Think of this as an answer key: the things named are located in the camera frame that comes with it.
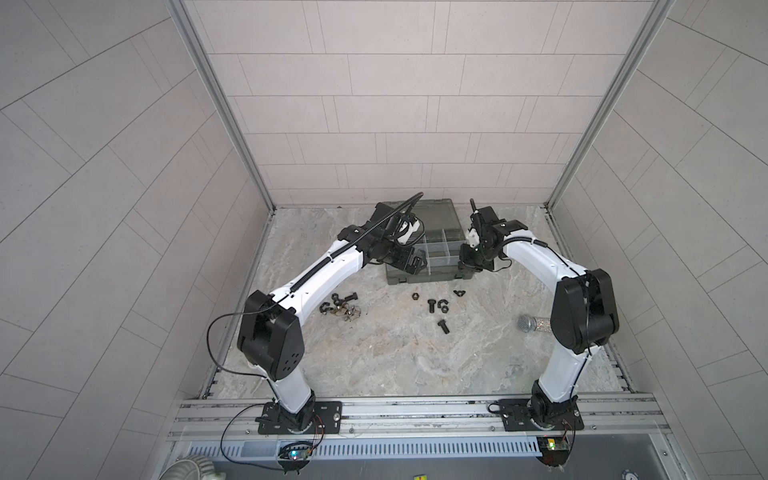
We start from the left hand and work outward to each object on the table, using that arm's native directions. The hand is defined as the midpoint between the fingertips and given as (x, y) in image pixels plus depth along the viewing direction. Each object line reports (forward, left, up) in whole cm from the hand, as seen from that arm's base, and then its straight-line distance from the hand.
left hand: (420, 255), depth 81 cm
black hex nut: (-4, +1, -17) cm, 18 cm away
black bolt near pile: (-5, +20, -17) cm, 27 cm away
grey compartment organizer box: (+16, -9, -15) cm, 24 cm away
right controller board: (-42, -30, -18) cm, 55 cm away
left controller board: (-43, +28, -14) cm, 54 cm away
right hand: (+3, -12, -10) cm, 16 cm away
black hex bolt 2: (-13, -7, -17) cm, 23 cm away
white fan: (-45, +47, -9) cm, 66 cm away
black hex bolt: (-6, -4, -17) cm, 19 cm away
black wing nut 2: (-2, -14, -18) cm, 23 cm away
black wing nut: (-5, -8, -18) cm, 20 cm away
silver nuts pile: (-9, +21, -17) cm, 28 cm away
